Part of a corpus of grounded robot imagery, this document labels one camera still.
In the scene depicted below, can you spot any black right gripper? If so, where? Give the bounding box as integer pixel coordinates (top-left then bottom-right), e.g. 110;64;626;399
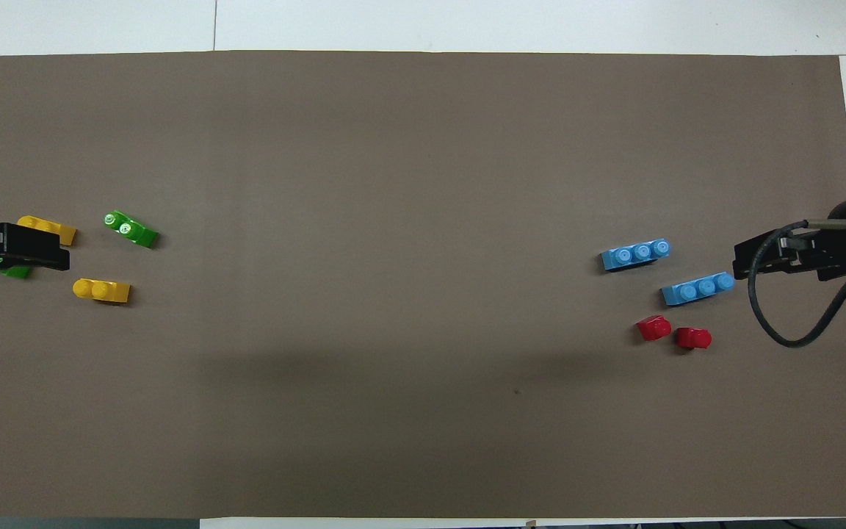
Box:
732;219;846;283

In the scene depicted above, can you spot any blue toy brick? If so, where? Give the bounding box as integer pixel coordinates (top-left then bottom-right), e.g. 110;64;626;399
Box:
660;271;736;307
600;238;672;273

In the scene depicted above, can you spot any yellow toy brick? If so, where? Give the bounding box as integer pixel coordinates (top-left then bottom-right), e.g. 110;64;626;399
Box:
72;278;131;305
17;215;78;247

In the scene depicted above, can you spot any red toy brick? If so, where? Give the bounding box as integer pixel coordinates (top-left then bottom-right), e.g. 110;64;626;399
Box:
636;314;673;343
676;326;713;351

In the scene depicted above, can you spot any brown table mat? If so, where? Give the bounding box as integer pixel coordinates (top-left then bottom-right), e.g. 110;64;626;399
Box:
0;50;846;519

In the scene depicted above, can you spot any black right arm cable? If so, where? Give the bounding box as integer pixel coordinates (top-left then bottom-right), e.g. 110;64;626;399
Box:
746;219;846;349

